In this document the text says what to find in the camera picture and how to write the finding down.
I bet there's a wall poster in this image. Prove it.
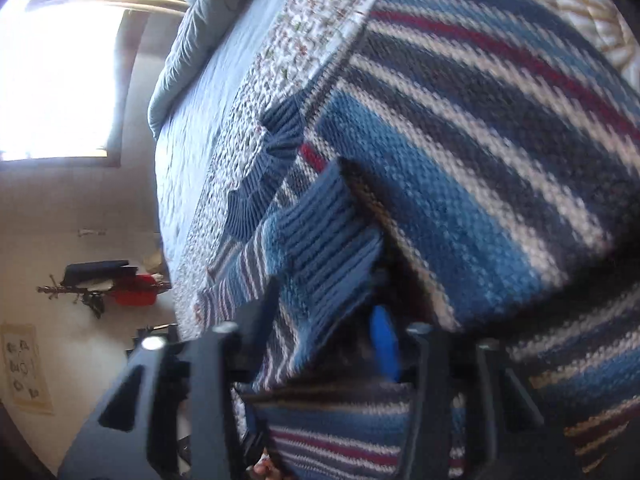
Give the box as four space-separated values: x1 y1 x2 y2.
0 324 55 417

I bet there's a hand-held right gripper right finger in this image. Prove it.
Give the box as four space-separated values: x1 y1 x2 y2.
367 305 586 480

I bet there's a floral quilted bedspread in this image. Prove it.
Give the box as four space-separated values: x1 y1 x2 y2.
152 0 640 346

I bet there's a striped knit sweater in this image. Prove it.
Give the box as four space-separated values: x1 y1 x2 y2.
192 0 640 480

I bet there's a grey duvet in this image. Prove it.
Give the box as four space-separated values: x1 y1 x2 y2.
147 0 281 138

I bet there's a curved wooden headboard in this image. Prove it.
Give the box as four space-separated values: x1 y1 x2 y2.
102 0 191 16

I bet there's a wall coat rack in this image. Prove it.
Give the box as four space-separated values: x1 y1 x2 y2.
36 259 173 320

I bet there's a bright window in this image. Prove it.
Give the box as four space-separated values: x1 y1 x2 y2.
0 0 151 168

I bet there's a black bag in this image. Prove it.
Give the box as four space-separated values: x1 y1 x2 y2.
61 260 139 287

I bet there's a red bag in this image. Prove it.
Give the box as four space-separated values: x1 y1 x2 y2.
112 275 157 307

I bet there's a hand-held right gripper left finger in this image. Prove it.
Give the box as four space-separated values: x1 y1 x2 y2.
57 277 283 480

